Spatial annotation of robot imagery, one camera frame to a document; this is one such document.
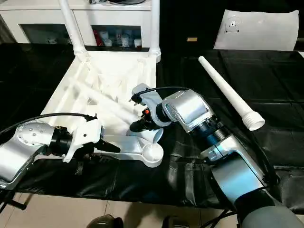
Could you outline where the white plastic table leg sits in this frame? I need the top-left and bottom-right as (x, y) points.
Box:
(198, 56), (266, 131)
(58, 0), (88, 56)
(149, 0), (162, 63)
(68, 79), (164, 145)

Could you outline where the white plastic table top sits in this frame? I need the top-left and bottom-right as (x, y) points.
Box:
(40, 48), (165, 168)

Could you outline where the dark left robot foot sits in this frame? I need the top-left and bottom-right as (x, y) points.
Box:
(89, 213), (124, 228)

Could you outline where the black box with gold label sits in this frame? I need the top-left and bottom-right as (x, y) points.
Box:
(159, 0), (228, 52)

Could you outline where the dark grey cap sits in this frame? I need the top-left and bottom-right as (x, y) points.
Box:
(110, 0), (147, 5)

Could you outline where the white panel with screw holes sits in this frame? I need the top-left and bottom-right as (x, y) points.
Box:
(213, 9), (300, 51)

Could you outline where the white glass-door cabinet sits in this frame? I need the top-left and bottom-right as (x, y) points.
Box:
(0, 0), (153, 47)

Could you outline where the beige curtain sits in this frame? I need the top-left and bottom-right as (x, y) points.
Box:
(0, 16), (16, 44)

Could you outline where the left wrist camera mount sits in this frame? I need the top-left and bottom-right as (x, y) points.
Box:
(63, 116), (105, 164)

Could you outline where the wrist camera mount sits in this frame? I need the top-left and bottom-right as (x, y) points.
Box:
(63, 116), (105, 164)
(131, 83), (172, 127)

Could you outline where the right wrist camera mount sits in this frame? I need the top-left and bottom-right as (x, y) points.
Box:
(131, 83), (172, 127)

